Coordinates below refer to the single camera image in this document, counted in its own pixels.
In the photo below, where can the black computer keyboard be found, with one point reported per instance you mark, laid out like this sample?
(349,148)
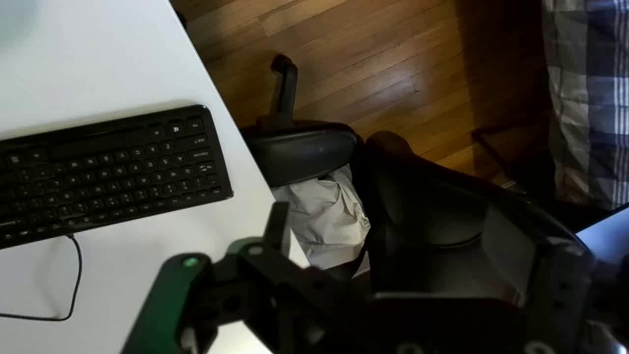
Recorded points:
(104,174)

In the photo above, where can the plaid checked fabric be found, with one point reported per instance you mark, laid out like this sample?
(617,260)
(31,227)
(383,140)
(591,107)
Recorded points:
(589,99)

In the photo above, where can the white crumpled cloth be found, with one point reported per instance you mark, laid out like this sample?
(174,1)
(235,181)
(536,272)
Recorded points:
(326,217)

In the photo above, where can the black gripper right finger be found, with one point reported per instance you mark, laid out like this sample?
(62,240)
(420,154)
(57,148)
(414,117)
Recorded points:
(562,296)

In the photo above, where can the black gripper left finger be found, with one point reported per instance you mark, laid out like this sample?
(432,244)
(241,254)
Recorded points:
(196,307)

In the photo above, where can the black leather office chair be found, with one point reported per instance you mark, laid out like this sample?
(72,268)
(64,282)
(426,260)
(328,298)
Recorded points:
(432,209)

